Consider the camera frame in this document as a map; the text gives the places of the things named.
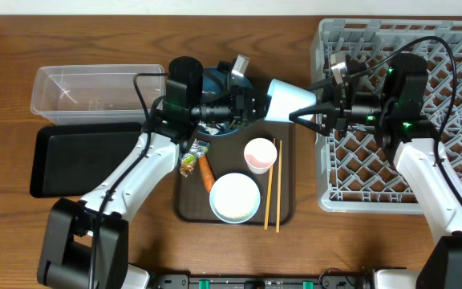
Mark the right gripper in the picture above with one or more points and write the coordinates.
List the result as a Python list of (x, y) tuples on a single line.
[(337, 110)]

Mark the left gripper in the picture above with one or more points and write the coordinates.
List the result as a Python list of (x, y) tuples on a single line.
[(241, 111)]

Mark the light blue cup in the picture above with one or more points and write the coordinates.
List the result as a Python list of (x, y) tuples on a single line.
[(285, 99)]

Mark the pink cup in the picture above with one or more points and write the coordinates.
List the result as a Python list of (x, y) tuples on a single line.
[(260, 154)]

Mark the yellow green snack wrapper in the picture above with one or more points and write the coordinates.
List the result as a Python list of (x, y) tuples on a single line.
[(198, 149)]

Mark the white tissue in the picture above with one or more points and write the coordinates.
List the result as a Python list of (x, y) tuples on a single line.
[(216, 129)]

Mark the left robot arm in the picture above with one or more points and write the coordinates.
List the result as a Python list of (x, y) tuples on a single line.
[(86, 241)]

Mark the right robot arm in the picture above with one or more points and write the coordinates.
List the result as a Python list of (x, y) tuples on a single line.
[(411, 143)]

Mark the grey dishwasher rack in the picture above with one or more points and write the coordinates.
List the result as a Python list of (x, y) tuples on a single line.
[(352, 173)]

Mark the brown serving tray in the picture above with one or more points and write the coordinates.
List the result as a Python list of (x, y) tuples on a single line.
[(191, 201)]

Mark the orange carrot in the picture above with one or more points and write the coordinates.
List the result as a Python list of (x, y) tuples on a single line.
[(206, 173)]

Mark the right wooden chopstick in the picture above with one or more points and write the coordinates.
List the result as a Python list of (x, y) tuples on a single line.
[(279, 188)]

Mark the brown food scrap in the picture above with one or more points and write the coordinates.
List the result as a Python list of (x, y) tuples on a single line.
[(187, 167)]

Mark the light blue bowl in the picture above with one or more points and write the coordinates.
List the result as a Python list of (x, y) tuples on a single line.
[(235, 198)]

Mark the clear plastic bin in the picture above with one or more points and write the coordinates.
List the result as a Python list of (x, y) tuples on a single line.
[(95, 94)]

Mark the black plastic bin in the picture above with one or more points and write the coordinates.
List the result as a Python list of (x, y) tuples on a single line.
[(71, 160)]

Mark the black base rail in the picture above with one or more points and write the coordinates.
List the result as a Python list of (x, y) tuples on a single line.
[(332, 278)]

